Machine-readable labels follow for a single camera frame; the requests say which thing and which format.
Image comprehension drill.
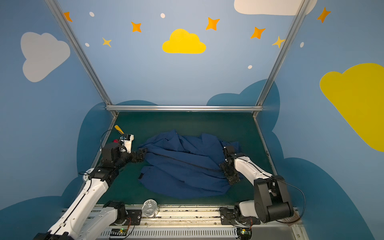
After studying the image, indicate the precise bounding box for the brown slotted spatula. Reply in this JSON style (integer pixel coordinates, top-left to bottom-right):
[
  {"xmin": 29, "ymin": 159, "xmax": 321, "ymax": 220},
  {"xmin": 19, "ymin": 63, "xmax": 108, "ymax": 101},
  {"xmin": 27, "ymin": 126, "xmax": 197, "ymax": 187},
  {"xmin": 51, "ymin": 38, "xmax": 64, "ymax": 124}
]
[{"xmin": 284, "ymin": 210, "xmax": 301, "ymax": 225}]

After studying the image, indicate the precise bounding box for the navy blue jacket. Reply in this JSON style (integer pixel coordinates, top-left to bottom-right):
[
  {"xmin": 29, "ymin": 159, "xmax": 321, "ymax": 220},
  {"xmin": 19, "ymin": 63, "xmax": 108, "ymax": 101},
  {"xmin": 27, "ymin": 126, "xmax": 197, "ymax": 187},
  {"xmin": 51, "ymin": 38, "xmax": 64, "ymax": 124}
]
[{"xmin": 139, "ymin": 130, "xmax": 241, "ymax": 199}]

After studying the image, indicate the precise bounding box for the right green circuit board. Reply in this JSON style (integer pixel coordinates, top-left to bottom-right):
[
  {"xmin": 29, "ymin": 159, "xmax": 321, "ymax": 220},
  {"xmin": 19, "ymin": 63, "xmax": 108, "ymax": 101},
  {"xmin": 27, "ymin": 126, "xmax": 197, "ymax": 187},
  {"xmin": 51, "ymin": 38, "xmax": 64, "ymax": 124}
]
[{"xmin": 237, "ymin": 228, "xmax": 252, "ymax": 240}]

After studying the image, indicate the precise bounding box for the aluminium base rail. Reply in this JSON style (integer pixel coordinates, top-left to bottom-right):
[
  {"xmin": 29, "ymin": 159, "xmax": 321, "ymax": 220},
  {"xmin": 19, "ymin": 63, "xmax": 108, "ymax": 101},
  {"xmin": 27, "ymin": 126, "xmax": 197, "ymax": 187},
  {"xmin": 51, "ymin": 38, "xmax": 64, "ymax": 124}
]
[{"xmin": 49, "ymin": 205, "xmax": 310, "ymax": 240}]

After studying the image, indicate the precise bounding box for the horizontal aluminium frame bar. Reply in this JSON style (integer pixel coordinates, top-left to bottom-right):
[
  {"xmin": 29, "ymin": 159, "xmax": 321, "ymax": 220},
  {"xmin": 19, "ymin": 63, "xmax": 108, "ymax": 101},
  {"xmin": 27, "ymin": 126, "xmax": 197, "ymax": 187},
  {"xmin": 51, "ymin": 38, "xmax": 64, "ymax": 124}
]
[{"xmin": 106, "ymin": 105, "xmax": 263, "ymax": 112}]

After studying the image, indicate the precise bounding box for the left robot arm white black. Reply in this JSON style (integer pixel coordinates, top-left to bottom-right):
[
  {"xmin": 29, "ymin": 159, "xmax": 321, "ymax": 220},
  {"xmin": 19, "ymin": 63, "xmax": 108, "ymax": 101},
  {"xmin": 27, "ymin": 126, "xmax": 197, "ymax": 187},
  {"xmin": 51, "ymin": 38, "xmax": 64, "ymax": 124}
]
[{"xmin": 34, "ymin": 143, "xmax": 147, "ymax": 240}]

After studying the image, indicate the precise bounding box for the green circuit board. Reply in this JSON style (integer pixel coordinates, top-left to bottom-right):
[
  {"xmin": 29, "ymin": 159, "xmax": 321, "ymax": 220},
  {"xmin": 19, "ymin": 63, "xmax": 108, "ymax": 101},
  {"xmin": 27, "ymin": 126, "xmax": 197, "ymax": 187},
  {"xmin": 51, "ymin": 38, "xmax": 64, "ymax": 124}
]
[
  {"xmin": 237, "ymin": 228, "xmax": 252, "ymax": 240},
  {"xmin": 108, "ymin": 229, "xmax": 129, "ymax": 240}
]

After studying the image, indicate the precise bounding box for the yellow plastic scoop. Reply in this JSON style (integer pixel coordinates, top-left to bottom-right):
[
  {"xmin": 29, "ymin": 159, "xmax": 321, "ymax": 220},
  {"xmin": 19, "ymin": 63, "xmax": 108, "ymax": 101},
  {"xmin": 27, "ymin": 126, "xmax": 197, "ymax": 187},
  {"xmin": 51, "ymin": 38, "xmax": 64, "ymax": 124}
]
[{"xmin": 114, "ymin": 125, "xmax": 124, "ymax": 135}]

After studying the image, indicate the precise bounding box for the aluminium frame post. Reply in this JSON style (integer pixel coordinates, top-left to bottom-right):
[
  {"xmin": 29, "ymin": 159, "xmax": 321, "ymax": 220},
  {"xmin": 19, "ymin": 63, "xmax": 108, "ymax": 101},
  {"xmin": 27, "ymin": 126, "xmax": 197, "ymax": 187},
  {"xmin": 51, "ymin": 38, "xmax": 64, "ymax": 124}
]
[
  {"xmin": 253, "ymin": 0, "xmax": 312, "ymax": 120},
  {"xmin": 45, "ymin": 0, "xmax": 113, "ymax": 107}
]

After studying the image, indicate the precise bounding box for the left green circuit board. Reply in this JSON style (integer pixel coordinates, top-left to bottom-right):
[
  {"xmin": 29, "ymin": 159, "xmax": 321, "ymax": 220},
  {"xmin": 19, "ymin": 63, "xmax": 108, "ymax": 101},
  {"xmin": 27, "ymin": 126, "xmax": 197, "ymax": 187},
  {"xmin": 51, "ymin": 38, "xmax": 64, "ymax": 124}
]
[{"xmin": 108, "ymin": 229, "xmax": 129, "ymax": 240}]

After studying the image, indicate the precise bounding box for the right aluminium frame post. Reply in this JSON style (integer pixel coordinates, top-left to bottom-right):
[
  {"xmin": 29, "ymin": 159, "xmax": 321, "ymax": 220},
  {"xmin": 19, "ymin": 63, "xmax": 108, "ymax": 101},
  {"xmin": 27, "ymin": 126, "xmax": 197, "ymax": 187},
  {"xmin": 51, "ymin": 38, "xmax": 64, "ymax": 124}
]
[{"xmin": 253, "ymin": 0, "xmax": 312, "ymax": 120}]

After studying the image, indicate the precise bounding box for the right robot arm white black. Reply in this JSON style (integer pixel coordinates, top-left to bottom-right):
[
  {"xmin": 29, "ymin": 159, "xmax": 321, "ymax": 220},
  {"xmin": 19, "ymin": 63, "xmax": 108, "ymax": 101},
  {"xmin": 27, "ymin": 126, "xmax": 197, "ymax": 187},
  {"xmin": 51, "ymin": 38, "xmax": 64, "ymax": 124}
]
[{"xmin": 220, "ymin": 146, "xmax": 295, "ymax": 224}]

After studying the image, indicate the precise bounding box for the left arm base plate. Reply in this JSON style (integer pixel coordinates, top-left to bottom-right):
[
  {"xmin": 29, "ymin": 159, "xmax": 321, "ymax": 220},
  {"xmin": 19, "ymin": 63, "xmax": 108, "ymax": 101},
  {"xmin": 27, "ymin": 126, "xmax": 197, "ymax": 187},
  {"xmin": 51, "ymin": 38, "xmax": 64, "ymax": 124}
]
[{"xmin": 111, "ymin": 209, "xmax": 142, "ymax": 226}]

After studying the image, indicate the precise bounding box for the clear glass jar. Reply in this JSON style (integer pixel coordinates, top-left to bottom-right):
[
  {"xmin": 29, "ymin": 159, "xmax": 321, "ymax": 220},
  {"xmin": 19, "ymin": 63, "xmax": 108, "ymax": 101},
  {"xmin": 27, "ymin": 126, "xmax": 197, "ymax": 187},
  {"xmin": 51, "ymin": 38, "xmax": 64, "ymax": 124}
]
[{"xmin": 142, "ymin": 199, "xmax": 159, "ymax": 218}]

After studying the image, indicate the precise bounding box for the left aluminium frame post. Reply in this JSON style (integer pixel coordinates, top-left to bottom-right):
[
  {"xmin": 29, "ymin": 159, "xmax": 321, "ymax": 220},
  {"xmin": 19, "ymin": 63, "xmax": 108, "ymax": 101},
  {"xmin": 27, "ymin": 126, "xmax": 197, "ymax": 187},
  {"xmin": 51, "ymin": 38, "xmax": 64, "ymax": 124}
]
[{"xmin": 45, "ymin": 0, "xmax": 113, "ymax": 107}]

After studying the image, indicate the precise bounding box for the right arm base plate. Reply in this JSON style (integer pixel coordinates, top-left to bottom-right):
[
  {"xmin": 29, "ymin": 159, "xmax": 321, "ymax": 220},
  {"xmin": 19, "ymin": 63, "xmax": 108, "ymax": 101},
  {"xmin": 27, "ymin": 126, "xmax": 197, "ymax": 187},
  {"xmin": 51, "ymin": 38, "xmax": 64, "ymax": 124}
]
[{"xmin": 219, "ymin": 207, "xmax": 261, "ymax": 227}]

